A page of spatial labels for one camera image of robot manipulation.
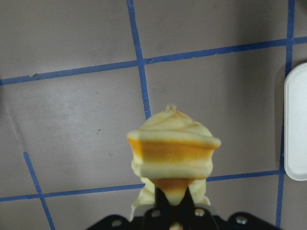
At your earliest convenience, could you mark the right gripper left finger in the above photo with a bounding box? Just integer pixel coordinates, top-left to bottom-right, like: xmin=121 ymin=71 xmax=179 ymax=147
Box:
xmin=154 ymin=187 xmax=171 ymax=212

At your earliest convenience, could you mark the cream rectangular tray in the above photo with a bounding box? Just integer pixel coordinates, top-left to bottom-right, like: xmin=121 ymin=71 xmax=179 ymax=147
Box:
xmin=284 ymin=63 xmax=307 ymax=181

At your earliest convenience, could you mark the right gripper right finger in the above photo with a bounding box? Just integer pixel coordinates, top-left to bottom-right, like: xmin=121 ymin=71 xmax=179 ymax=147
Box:
xmin=178 ymin=187 xmax=194 ymax=212

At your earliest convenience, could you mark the sliced yellow bread loaf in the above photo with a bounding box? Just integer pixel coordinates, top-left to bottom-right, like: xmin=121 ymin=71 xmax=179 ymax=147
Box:
xmin=127 ymin=104 xmax=221 ymax=216

